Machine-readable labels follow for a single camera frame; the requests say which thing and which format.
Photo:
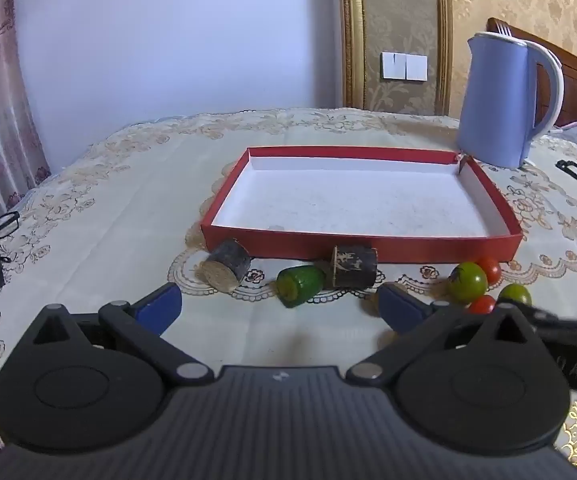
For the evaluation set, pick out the large green tomato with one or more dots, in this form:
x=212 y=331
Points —
x=468 y=284

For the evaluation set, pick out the green cucumber piece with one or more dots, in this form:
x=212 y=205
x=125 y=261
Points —
x=298 y=286

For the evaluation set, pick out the orange tangerine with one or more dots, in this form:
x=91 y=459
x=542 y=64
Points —
x=492 y=269

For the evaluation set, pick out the blue electric kettle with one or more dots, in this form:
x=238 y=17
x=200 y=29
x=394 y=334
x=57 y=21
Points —
x=498 y=100

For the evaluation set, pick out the small red cherry tomato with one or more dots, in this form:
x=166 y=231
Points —
x=483 y=305

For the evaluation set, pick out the dark sugarcane piece pale cut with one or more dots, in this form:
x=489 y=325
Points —
x=223 y=267

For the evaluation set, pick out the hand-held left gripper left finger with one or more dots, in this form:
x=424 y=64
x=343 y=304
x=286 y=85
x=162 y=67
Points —
x=161 y=306

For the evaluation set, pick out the black tool with red knob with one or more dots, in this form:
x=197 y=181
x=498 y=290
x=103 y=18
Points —
x=575 y=172

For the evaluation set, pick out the red shallow cardboard box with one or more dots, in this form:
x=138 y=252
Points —
x=348 y=200

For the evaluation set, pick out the gold wall panel frame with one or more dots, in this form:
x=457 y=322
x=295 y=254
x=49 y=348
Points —
x=352 y=35

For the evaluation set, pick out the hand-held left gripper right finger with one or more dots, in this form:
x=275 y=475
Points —
x=401 y=308

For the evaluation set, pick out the white wall switch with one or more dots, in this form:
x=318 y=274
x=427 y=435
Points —
x=394 y=66
x=417 y=67

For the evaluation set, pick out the dark sugarcane piece scratched bark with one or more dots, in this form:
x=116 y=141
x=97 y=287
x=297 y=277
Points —
x=353 y=266

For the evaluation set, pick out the small green lime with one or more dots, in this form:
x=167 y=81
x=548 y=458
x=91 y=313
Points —
x=515 y=292

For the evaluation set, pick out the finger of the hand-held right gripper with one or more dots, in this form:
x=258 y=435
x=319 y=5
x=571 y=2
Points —
x=530 y=309

